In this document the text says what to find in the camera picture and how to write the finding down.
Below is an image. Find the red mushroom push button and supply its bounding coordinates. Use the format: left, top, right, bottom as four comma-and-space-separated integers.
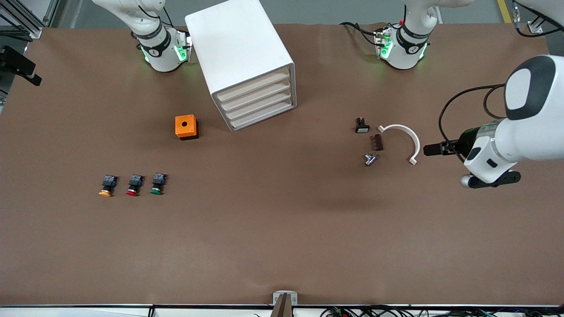
126, 174, 145, 196

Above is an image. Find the orange button enclosure box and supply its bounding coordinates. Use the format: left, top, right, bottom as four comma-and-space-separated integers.
175, 114, 199, 140

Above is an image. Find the white curved plastic arc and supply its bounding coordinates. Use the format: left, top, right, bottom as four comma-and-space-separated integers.
378, 124, 421, 166

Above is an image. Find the brown table mat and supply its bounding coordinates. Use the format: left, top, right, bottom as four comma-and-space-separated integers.
0, 22, 564, 306

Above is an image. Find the aluminium frame profile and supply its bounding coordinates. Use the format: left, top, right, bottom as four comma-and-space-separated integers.
527, 0, 564, 33
0, 0, 60, 40

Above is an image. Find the yellow mushroom push button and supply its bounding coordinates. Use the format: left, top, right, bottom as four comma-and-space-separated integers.
98, 174, 119, 197

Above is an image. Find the green mushroom push button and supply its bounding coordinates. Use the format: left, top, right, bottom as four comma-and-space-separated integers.
149, 173, 167, 195

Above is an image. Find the tangled cable bundle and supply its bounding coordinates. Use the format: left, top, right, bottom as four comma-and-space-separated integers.
319, 305, 564, 317

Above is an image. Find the beige cabinet drawer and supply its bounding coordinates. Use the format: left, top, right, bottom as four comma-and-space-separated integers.
227, 100, 295, 131
216, 70, 291, 103
223, 90, 293, 122
219, 81, 292, 112

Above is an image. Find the grey metal table bracket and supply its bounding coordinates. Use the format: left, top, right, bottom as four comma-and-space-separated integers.
273, 291, 298, 306

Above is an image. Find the white drawer cabinet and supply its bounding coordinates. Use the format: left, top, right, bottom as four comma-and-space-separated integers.
184, 0, 297, 133

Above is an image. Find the black arm base cable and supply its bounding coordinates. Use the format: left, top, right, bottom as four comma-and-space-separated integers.
339, 21, 380, 47

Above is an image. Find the brown camera post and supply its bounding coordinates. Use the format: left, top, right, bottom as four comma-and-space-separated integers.
270, 293, 293, 317

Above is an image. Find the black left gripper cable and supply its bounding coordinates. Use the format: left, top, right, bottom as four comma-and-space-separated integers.
438, 84, 507, 163

